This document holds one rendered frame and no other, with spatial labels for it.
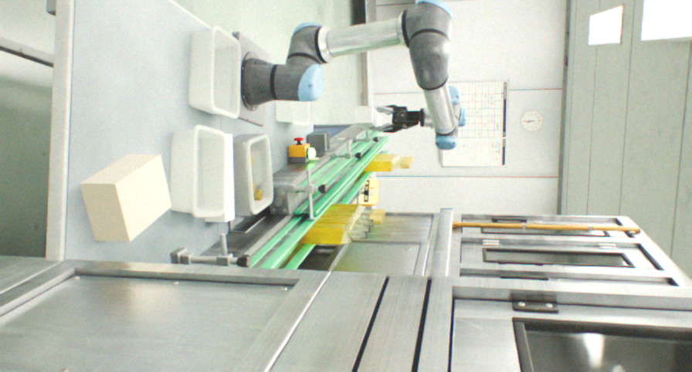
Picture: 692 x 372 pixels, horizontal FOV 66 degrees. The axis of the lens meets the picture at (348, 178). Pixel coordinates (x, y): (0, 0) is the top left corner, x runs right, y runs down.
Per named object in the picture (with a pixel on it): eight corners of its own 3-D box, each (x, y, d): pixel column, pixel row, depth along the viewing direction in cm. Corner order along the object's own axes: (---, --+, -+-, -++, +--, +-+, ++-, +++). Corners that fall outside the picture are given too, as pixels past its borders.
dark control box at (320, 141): (307, 151, 242) (325, 151, 240) (306, 133, 240) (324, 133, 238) (312, 148, 250) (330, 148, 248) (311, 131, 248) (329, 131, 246)
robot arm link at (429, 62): (443, 62, 143) (463, 152, 184) (446, 30, 147) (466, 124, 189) (401, 65, 147) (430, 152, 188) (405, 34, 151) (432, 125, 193)
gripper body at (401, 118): (390, 106, 199) (422, 105, 197) (393, 109, 208) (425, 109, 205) (390, 126, 199) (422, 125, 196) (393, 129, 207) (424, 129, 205)
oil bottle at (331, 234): (287, 243, 176) (351, 245, 172) (286, 227, 175) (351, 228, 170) (293, 238, 182) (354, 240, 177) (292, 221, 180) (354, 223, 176)
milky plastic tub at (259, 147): (226, 215, 160) (254, 216, 158) (219, 141, 155) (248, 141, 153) (249, 201, 176) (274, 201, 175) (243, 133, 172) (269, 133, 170)
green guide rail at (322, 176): (292, 192, 179) (315, 193, 177) (292, 190, 179) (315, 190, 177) (376, 126, 345) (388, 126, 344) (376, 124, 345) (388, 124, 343)
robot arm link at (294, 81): (270, 86, 164) (313, 88, 161) (279, 52, 170) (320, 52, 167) (282, 108, 175) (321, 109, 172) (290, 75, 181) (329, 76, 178)
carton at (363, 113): (355, 106, 197) (371, 106, 196) (367, 116, 221) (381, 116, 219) (355, 123, 197) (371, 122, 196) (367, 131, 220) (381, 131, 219)
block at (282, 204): (269, 215, 177) (289, 215, 176) (266, 187, 175) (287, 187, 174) (273, 212, 181) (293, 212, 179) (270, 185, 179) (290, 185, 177)
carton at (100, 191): (79, 183, 99) (115, 184, 98) (128, 154, 114) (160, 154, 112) (95, 240, 104) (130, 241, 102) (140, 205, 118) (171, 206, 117)
